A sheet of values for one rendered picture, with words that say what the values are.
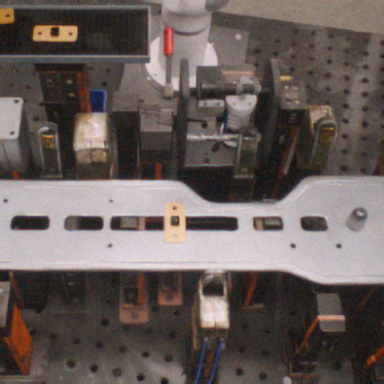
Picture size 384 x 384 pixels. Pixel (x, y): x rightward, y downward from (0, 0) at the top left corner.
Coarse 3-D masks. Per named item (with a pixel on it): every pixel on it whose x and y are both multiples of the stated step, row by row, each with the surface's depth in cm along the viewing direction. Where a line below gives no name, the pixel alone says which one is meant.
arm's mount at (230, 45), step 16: (224, 32) 184; (240, 32) 184; (224, 48) 181; (240, 48) 181; (128, 64) 178; (144, 64) 177; (128, 80) 175; (144, 80) 175; (144, 96) 173; (160, 96) 173; (176, 96) 173; (192, 96) 173; (176, 112) 171; (192, 112) 171; (176, 128) 175
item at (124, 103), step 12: (120, 96) 131; (132, 96) 131; (120, 108) 130; (132, 108) 130; (120, 120) 132; (132, 120) 132; (120, 132) 136; (132, 132) 136; (120, 144) 140; (132, 144) 140; (120, 156) 144; (132, 156) 144; (120, 168) 148; (132, 168) 148
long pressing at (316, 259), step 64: (0, 192) 131; (64, 192) 131; (128, 192) 131; (192, 192) 130; (320, 192) 131; (0, 256) 123; (64, 256) 123; (128, 256) 123; (192, 256) 123; (256, 256) 123; (320, 256) 123
